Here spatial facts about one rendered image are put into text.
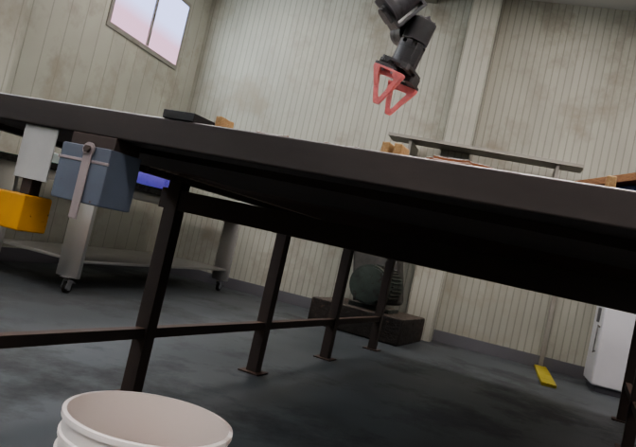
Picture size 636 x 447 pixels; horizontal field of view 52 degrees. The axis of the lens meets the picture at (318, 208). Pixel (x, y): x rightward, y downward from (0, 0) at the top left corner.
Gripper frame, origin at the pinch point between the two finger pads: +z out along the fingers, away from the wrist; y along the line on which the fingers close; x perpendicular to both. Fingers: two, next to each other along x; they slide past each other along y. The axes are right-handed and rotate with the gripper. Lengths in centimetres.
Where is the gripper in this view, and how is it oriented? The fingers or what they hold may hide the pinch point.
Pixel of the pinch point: (383, 105)
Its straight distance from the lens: 142.1
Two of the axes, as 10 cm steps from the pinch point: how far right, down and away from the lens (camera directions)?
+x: 8.3, 4.3, -3.6
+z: -4.3, 9.0, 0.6
